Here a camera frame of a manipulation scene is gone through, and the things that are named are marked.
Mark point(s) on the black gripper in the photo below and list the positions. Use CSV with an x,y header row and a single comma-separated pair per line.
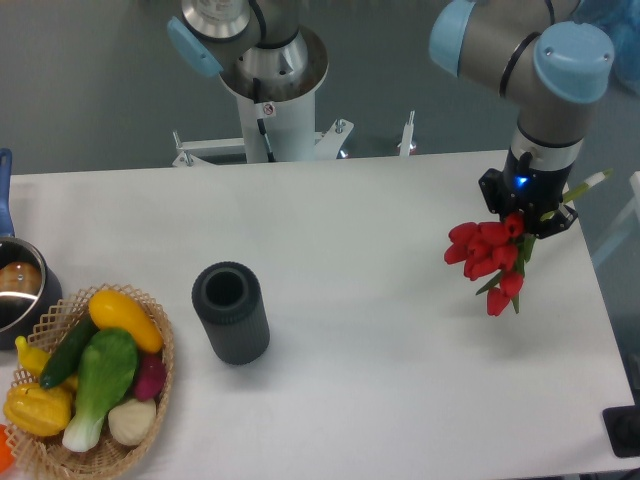
x,y
538,196

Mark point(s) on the red tulip bouquet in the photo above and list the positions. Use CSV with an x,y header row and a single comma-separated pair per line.
x,y
500,250

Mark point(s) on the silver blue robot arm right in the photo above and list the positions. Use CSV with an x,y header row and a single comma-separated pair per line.
x,y
555,70

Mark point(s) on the blue plastic bag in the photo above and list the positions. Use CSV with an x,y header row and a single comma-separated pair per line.
x,y
619,19

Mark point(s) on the black device at edge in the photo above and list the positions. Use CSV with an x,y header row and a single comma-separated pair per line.
x,y
622,426

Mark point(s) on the dark grey ribbed vase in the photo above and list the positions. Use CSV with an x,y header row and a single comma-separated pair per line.
x,y
227,299

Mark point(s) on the yellow squash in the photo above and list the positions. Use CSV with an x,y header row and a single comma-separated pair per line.
x,y
113,309

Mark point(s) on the green bok choy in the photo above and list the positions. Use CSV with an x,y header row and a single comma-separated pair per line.
x,y
106,371

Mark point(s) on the cream garlic bulb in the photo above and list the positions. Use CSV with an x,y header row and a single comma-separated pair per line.
x,y
130,422

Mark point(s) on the dark green cucumber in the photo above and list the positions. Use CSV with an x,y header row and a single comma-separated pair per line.
x,y
65,360

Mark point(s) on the brown wooden lid knob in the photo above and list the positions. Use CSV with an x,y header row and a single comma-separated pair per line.
x,y
20,277

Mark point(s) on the yellow banana pepper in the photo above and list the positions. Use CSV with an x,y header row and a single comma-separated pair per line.
x,y
34,361

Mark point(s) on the yellow pumpkin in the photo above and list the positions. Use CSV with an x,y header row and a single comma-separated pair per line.
x,y
38,411

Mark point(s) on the woven wicker basket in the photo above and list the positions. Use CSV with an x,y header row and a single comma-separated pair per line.
x,y
46,457

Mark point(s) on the orange fruit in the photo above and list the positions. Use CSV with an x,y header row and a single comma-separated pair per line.
x,y
6,456

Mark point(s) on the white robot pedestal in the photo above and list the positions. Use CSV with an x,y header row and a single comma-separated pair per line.
x,y
275,92

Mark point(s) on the white metal frame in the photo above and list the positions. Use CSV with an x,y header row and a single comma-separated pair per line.
x,y
268,139

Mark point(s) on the blue handled saucepan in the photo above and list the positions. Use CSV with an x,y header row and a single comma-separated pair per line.
x,y
20,312

